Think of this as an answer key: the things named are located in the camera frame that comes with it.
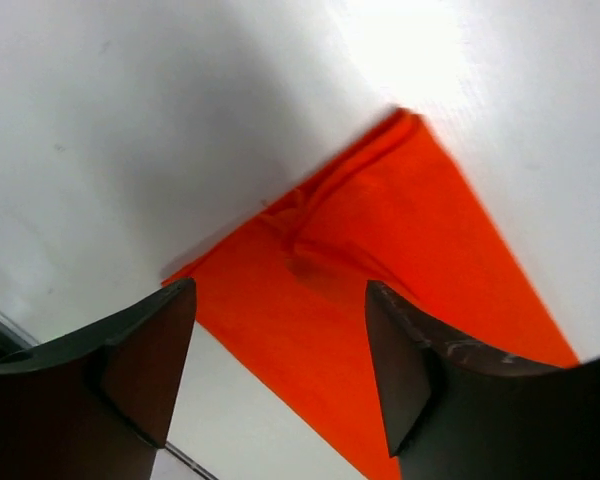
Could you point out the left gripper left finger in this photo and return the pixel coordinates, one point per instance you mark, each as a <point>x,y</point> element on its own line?
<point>97,403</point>

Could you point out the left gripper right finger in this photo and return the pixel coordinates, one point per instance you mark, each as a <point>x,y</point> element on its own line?
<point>454,407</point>

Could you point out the orange t-shirt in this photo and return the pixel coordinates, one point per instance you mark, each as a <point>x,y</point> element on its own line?
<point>285,291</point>

